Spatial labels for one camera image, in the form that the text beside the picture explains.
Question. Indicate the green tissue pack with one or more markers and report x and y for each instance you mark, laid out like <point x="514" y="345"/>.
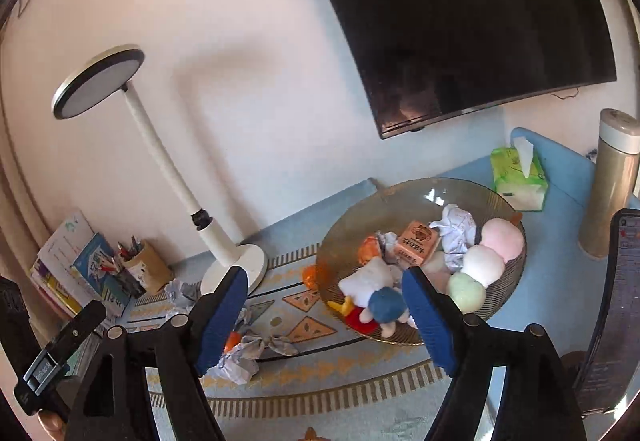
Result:
<point x="517" y="181"/>

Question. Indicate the blue book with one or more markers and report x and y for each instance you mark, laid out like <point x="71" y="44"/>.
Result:
<point x="97" y="266"/>

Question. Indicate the cardboard pen holder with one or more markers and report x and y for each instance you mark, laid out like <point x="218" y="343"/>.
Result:
<point x="150" y="268"/>

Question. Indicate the beige thermos bottle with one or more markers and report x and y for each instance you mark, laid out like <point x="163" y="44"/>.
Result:
<point x="607" y="191"/>

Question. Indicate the black mesh pen holder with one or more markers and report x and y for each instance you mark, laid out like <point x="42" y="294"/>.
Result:
<point x="130" y="283"/>

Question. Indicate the blue and white plush toy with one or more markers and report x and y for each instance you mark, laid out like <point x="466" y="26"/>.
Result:
<point x="387" y="306"/>

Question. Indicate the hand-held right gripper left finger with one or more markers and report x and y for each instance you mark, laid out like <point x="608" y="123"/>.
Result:
<point x="220" y="316"/>

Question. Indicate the white workbook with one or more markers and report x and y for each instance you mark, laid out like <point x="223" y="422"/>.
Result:
<point x="65" y="236"/>

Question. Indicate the black flat screen television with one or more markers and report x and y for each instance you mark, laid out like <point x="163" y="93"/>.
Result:
<point x="450" y="21"/>

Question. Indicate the stack of books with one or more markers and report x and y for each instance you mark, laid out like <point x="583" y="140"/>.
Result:
<point x="50" y="291"/>

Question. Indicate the black laptop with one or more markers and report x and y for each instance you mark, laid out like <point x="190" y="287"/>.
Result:
<point x="615" y="311"/>

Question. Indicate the patterned woven table mat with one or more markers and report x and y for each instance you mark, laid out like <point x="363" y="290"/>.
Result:
<point x="310" y="371"/>

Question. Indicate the light blue desk pad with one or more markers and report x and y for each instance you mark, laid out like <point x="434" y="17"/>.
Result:
<point x="540" y="281"/>

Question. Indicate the white desk lamp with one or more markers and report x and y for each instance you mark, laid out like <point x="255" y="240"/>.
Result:
<point x="150" y="131"/>

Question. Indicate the bunch of pens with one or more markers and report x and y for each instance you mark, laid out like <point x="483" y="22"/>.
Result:
<point x="130" y="248"/>

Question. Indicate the blue checkered cloth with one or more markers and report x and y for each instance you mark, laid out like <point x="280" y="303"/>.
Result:
<point x="282" y="345"/>

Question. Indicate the amber ribbed glass bowl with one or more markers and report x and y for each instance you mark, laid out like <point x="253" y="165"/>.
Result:
<point x="380" y="206"/>

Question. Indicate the three-ball dango plush toy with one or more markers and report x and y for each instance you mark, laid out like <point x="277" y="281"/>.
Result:
<point x="482" y="263"/>

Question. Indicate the person's left hand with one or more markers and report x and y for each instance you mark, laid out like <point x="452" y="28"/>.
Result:
<point x="52" y="423"/>

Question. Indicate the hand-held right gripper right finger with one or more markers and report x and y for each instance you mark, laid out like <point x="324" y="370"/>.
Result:
<point x="425" y="316"/>

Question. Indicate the bunch of pencils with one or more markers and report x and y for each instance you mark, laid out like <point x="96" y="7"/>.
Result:
<point x="109" y="266"/>

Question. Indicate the pink carton box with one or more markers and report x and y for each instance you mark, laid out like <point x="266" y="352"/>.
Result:
<point x="415" y="243"/>

